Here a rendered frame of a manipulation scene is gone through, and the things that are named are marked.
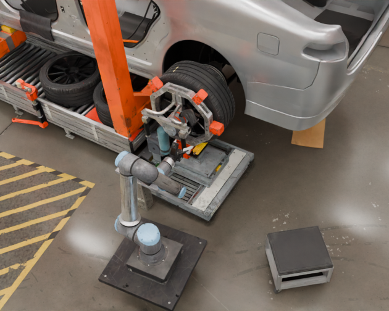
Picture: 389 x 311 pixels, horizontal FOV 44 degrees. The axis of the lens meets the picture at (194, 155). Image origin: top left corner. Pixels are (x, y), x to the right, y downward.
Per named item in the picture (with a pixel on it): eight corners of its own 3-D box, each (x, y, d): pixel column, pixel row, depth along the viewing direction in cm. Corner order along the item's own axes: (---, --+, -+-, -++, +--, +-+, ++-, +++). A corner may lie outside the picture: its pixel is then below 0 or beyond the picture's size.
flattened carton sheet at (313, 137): (326, 111, 491) (326, 108, 489) (322, 149, 456) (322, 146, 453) (297, 108, 498) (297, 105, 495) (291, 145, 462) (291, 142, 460)
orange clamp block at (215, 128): (213, 126, 369) (224, 130, 365) (209, 132, 365) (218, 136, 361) (213, 120, 364) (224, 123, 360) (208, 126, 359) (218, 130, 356)
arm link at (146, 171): (153, 164, 286) (189, 187, 348) (137, 155, 291) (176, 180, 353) (143, 181, 285) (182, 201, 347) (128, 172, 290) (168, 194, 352)
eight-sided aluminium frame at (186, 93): (214, 149, 386) (212, 97, 346) (210, 153, 382) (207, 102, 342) (159, 126, 407) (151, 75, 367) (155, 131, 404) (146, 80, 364)
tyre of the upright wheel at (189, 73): (240, 79, 354) (167, 47, 375) (224, 97, 341) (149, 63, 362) (232, 137, 405) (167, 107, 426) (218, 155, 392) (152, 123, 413)
